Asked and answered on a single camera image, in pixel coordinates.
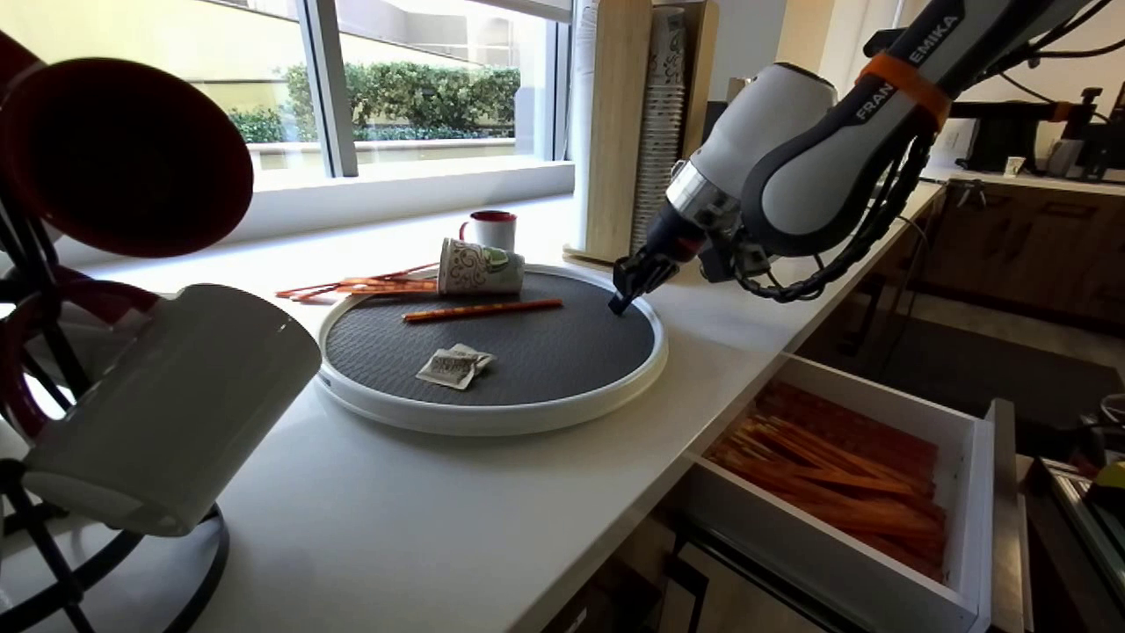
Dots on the black wire mug rack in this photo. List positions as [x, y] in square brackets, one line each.
[39, 348]

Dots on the patterned paper coffee cup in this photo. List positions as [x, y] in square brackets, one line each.
[473, 270]

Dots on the small white tea bag packet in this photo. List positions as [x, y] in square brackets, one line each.
[454, 368]

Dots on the wooden cup dispenser stand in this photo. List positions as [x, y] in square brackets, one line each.
[638, 107]

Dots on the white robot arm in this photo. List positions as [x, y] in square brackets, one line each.
[796, 182]

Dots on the round grey white tray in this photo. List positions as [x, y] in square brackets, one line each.
[549, 372]

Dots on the open white drawer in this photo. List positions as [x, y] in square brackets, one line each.
[826, 576]

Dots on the white mug red interior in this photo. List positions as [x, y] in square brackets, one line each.
[491, 225]

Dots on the orange sugar stick packet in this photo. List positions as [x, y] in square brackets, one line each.
[443, 316]

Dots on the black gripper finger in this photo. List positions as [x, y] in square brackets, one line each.
[620, 303]

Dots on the white mug on rack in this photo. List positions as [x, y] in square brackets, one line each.
[169, 422]

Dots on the orange sticks in drawer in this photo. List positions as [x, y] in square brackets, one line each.
[846, 470]

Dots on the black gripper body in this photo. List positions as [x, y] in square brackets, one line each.
[666, 247]

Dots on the red mug on rack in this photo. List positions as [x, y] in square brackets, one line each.
[122, 155]

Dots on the orange sticks beside tray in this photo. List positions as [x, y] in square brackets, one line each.
[412, 283]

